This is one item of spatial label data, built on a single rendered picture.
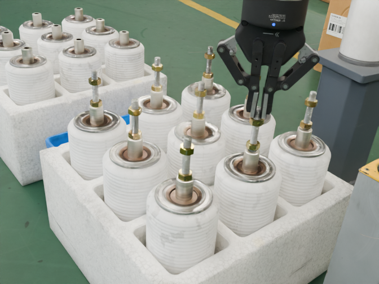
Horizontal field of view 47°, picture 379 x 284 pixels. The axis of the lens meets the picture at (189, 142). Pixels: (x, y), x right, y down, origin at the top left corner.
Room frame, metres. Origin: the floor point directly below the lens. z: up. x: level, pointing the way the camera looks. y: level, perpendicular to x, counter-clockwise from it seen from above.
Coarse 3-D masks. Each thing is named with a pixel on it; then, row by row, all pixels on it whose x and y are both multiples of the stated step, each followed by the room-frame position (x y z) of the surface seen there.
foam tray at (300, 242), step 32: (128, 128) 0.73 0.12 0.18; (64, 160) 0.61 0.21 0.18; (64, 192) 0.56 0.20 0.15; (96, 192) 0.55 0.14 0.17; (64, 224) 0.57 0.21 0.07; (96, 224) 0.47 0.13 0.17; (128, 224) 0.46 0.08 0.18; (288, 224) 0.49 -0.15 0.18; (320, 224) 0.53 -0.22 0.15; (96, 256) 0.48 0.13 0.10; (128, 256) 0.41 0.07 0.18; (224, 256) 0.41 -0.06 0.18; (256, 256) 0.43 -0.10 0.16; (288, 256) 0.48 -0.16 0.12; (320, 256) 0.55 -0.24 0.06
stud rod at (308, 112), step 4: (312, 92) 0.59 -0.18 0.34; (316, 92) 0.60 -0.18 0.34; (312, 96) 0.59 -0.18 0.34; (312, 100) 0.59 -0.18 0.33; (308, 108) 0.59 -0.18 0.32; (312, 108) 0.60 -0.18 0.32; (308, 112) 0.59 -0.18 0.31; (308, 116) 0.59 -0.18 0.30; (304, 120) 0.60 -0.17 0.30; (308, 120) 0.59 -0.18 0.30
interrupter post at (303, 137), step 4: (300, 128) 0.60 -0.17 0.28; (300, 132) 0.59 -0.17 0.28; (304, 132) 0.59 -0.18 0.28; (308, 132) 0.59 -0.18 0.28; (296, 136) 0.60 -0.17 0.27; (300, 136) 0.59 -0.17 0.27; (304, 136) 0.59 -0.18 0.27; (308, 136) 0.59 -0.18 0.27; (296, 140) 0.59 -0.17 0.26; (300, 140) 0.59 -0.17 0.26; (304, 140) 0.59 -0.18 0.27; (308, 140) 0.59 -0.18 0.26; (296, 144) 0.59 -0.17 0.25; (300, 144) 0.59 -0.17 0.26; (304, 144) 0.59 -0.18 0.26; (308, 144) 0.59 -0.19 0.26; (304, 148) 0.59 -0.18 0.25
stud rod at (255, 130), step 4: (256, 112) 0.52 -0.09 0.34; (260, 112) 0.52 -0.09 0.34; (256, 116) 0.52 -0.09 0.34; (252, 128) 0.52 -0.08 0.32; (256, 128) 0.52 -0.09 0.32; (252, 132) 0.52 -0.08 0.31; (256, 132) 0.52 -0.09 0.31; (252, 136) 0.52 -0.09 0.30; (256, 136) 0.52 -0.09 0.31; (252, 140) 0.52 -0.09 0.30; (256, 140) 0.52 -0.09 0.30
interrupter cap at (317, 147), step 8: (280, 136) 0.61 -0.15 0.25; (288, 136) 0.62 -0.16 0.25; (312, 136) 0.62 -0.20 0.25; (280, 144) 0.59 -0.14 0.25; (288, 144) 0.59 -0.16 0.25; (312, 144) 0.60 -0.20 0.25; (320, 144) 0.60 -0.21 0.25; (288, 152) 0.57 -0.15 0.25; (296, 152) 0.57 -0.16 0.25; (304, 152) 0.57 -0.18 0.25; (312, 152) 0.57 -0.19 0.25; (320, 152) 0.57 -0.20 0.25
